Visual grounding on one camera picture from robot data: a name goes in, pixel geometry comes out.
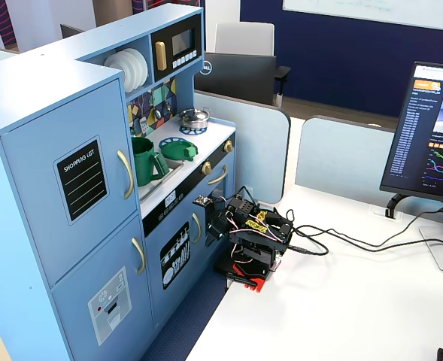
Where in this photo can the black microwave door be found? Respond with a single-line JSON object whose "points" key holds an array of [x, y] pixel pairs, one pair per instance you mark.
{"points": [[161, 26]]}

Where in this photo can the large green round bowl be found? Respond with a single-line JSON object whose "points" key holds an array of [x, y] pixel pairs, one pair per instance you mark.
{"points": [[174, 150]]}

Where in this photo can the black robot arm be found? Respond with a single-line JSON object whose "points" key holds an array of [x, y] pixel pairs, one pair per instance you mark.
{"points": [[258, 240]]}

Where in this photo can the grey office chair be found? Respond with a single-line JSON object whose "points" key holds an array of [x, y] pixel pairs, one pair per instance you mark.
{"points": [[243, 37]]}

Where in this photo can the black Dell monitor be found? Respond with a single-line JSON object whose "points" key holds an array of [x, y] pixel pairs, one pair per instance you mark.
{"points": [[236, 79]]}

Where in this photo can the blue oven door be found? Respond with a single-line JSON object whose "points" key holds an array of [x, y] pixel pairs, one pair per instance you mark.
{"points": [[228, 165]]}

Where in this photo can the lit computer monitor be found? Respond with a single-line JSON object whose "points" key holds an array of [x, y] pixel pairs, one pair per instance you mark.
{"points": [[420, 150]]}

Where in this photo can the red and black table clamp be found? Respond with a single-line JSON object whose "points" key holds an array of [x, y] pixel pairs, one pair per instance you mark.
{"points": [[253, 274]]}

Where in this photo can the steel toy pot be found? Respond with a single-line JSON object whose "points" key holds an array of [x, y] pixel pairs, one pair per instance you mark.
{"points": [[194, 118]]}

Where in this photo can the white whiteboard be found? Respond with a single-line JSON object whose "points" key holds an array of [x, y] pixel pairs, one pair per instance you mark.
{"points": [[375, 9]]}

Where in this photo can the gold stove knob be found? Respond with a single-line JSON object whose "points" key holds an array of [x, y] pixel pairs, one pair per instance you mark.
{"points": [[207, 168], [228, 146]]}

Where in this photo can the blue fridge door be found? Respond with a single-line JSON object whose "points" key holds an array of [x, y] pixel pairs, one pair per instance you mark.
{"points": [[37, 233]]}

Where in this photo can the green pitcher recipient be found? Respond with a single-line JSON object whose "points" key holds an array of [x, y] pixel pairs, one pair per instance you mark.
{"points": [[144, 165]]}

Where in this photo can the blue dishwasher door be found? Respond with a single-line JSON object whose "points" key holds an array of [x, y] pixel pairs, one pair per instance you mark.
{"points": [[157, 244]]}

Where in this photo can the blue toy kitchen unit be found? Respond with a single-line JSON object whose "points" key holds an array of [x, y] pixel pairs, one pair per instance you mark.
{"points": [[37, 64]]}

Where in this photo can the white toy plates stack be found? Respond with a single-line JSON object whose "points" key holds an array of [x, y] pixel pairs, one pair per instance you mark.
{"points": [[131, 71]]}

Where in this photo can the blue freezer door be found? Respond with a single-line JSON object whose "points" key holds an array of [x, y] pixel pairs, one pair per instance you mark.
{"points": [[78, 278]]}

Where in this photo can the light blue desk divider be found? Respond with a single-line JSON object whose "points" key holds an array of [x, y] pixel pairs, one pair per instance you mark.
{"points": [[341, 161], [258, 150]]}

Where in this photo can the steel toy ladle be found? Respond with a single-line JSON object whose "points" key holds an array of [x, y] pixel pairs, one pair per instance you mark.
{"points": [[167, 106]]}

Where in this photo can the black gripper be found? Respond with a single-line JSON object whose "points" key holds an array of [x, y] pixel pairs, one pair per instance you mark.
{"points": [[214, 225]]}

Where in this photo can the white toy plate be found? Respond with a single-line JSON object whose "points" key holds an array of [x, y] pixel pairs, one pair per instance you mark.
{"points": [[143, 67], [114, 64]]}

